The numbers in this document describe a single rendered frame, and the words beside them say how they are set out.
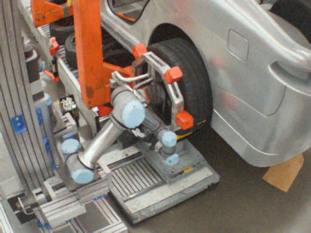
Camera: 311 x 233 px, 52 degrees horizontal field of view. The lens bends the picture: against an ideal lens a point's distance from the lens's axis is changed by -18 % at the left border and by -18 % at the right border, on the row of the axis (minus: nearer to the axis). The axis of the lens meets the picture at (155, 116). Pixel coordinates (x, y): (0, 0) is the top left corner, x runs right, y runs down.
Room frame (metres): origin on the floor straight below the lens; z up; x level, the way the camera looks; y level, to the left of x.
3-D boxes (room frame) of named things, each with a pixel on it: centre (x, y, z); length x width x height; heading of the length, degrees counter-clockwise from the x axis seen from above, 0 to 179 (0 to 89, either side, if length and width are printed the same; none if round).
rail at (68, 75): (3.44, 1.13, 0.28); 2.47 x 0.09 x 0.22; 32
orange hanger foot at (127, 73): (2.53, 0.21, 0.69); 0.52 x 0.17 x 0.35; 122
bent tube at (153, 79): (1.88, 0.05, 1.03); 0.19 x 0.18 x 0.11; 122
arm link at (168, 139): (1.49, -0.07, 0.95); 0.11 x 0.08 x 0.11; 27
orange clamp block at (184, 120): (1.76, -0.17, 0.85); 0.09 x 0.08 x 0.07; 32
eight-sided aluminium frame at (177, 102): (2.03, 0.00, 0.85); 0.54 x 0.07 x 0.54; 32
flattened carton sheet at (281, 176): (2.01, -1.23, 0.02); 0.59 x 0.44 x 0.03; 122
